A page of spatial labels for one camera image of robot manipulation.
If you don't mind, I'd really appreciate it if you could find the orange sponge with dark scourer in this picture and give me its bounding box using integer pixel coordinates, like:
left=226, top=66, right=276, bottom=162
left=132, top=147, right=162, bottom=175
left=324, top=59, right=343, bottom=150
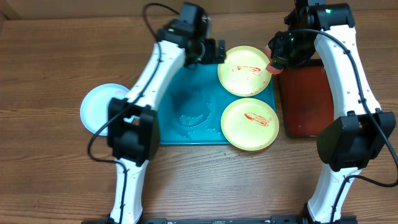
left=264, top=45, right=284, bottom=75

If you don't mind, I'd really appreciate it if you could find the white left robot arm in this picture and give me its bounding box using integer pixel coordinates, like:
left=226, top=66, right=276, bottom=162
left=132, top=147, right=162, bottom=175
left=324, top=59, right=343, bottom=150
left=106, top=2, right=226, bottom=223

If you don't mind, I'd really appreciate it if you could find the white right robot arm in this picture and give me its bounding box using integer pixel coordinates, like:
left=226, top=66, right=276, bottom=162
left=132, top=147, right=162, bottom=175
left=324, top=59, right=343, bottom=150
left=266, top=0, right=396, bottom=223

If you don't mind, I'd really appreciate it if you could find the teal plastic tray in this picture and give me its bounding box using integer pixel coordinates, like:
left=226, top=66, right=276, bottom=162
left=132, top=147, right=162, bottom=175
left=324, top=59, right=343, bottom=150
left=159, top=65, right=275, bottom=145

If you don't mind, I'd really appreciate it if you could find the dark red black-rimmed tray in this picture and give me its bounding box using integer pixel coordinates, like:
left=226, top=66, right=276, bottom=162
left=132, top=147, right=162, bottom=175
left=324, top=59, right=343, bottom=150
left=277, top=59, right=334, bottom=138

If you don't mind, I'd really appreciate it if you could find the white round plate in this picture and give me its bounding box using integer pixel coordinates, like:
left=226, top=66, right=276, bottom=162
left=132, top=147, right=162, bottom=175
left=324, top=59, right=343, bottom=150
left=80, top=83, right=129, bottom=134

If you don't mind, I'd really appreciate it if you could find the yellow-green plate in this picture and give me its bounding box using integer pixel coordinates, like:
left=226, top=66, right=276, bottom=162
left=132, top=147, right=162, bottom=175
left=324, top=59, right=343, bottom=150
left=221, top=98, right=279, bottom=151
left=218, top=46, right=272, bottom=97

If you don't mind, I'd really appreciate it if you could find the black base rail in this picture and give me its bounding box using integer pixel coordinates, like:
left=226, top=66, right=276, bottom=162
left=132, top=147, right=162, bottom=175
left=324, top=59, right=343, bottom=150
left=81, top=215, right=358, bottom=224

